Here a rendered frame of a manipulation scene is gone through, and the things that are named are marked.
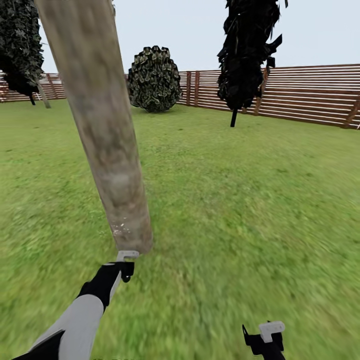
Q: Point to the bush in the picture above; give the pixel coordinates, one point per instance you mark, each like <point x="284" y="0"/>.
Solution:
<point x="153" y="80"/>

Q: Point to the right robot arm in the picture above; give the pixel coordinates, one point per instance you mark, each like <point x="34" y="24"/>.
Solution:
<point x="269" y="342"/>

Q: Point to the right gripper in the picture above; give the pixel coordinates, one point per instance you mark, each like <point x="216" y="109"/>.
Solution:
<point x="259" y="347"/>

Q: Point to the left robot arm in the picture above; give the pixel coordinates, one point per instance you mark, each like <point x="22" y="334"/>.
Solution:
<point x="73" y="334"/>

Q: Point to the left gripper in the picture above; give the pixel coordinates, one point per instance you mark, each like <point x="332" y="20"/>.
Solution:
<point x="128" y="268"/>

